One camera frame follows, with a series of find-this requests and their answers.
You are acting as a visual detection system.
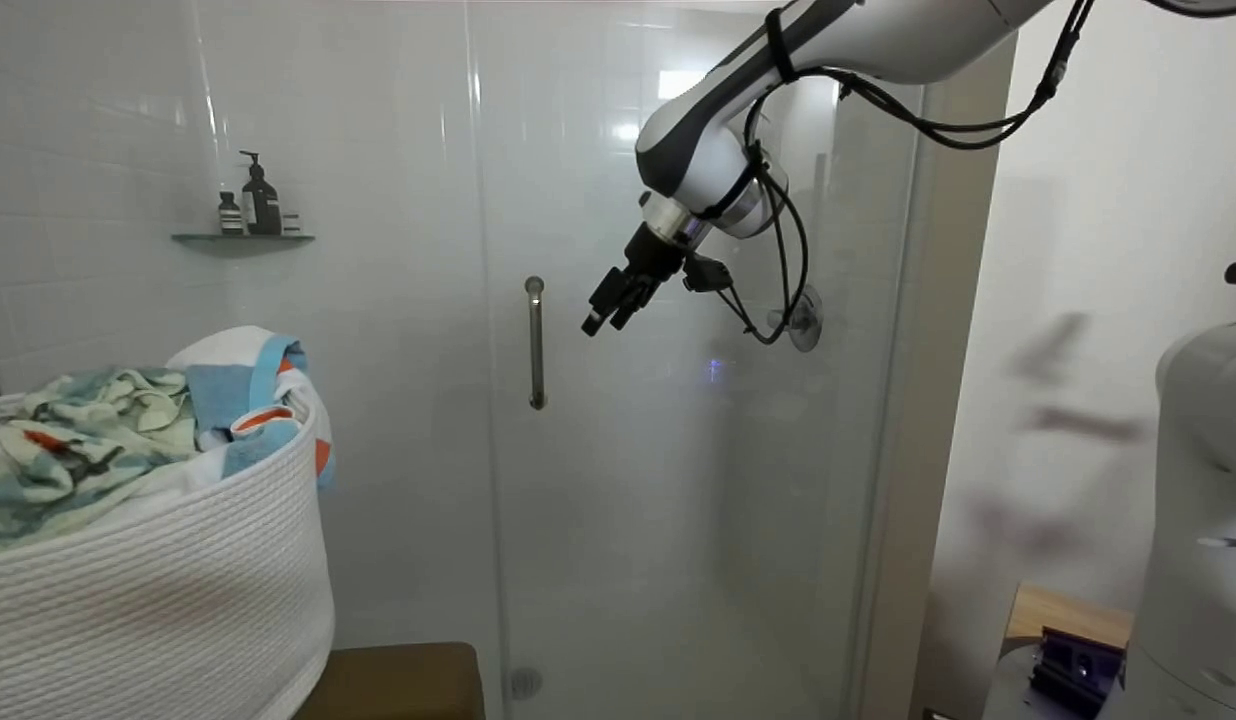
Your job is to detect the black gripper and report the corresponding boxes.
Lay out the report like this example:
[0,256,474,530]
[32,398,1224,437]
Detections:
[582,225,693,335]

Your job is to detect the chrome shower door handle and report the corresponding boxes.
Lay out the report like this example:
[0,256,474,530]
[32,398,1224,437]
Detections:
[524,276,548,412]

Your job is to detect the glass shower door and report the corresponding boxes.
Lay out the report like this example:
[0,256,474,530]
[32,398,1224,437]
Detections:
[474,0,918,720]

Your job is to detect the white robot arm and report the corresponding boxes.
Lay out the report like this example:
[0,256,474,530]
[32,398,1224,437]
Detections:
[582,0,1095,345]

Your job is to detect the round shower valve knob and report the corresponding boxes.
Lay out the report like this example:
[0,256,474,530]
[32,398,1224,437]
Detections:
[787,298,825,353]

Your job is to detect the glass corner shower shelf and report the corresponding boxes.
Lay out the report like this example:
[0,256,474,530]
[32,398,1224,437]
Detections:
[173,233,317,256]

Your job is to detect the fixed glass shower panel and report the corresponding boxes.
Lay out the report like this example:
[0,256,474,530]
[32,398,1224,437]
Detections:
[0,0,502,680]

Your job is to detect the dark pump soap bottle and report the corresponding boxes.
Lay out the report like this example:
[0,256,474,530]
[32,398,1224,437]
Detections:
[239,149,279,237]

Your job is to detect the brown wooden bench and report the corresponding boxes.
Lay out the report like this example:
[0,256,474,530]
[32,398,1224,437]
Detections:
[294,643,487,720]

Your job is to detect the white woven laundry basket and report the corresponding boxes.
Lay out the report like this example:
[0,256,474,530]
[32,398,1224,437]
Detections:
[0,323,340,720]

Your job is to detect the light wooden board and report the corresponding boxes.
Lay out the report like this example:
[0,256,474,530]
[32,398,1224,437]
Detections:
[1000,583,1134,653]

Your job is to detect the colourful patterned towel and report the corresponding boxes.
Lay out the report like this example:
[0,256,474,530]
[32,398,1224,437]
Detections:
[0,323,338,552]

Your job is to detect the blue plastic object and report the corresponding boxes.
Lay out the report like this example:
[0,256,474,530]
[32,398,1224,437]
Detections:
[1027,627,1125,720]

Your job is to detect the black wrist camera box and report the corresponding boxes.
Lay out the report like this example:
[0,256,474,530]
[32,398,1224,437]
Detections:
[686,256,732,294]

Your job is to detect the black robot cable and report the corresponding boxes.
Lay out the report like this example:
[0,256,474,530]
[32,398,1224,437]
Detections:
[701,0,1236,353]

